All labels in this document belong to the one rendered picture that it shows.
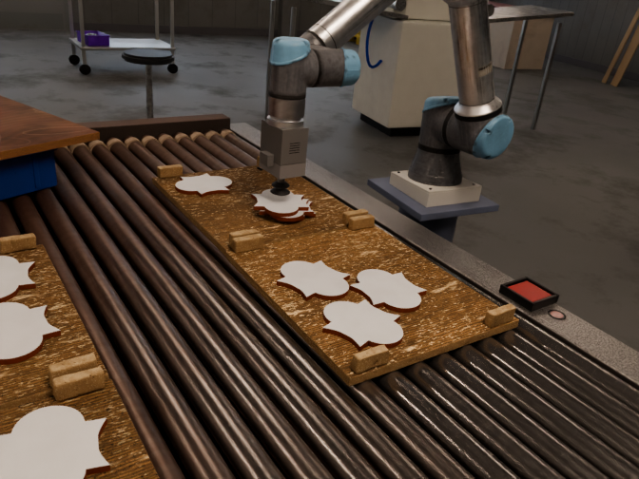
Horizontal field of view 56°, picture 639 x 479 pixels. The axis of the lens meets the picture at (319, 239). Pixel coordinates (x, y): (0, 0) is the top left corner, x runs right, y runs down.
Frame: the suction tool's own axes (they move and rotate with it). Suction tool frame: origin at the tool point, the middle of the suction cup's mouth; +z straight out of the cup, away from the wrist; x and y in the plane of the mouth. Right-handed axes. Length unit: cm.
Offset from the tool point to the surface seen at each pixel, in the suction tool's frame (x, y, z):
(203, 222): -17.3, -1.4, 4.8
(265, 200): -2.8, -1.1, 1.9
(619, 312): 210, -11, 98
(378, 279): -0.2, 34.3, 3.9
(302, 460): -33, 60, 7
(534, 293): 26, 49, 6
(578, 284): 215, -38, 98
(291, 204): 1.0, 3.2, 1.9
